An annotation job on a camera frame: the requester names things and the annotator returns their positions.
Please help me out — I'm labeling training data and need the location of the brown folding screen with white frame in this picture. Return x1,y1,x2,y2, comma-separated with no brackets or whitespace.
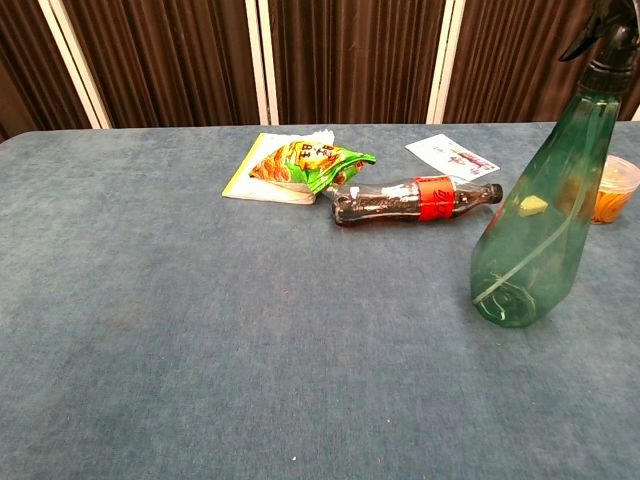
0,0,640,143

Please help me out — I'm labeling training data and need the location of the cola bottle with red label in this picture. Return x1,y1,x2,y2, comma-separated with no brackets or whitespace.
331,175,504,228

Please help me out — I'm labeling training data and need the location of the white printed card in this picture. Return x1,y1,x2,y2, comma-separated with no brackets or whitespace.
404,133,501,182

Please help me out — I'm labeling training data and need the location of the green snack bag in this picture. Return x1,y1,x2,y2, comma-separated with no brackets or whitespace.
248,140,378,196

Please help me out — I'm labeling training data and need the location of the white notebook with yellow edge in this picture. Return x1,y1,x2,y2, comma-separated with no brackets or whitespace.
221,130,337,207

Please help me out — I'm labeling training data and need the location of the blue table cloth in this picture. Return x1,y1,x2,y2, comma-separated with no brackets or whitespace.
0,120,640,480

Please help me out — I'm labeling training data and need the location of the clear jar of rubber bands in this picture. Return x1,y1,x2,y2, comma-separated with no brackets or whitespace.
591,154,640,226

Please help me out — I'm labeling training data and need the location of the green plastic spray bottle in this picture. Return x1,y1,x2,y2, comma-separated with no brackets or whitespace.
469,0,640,330

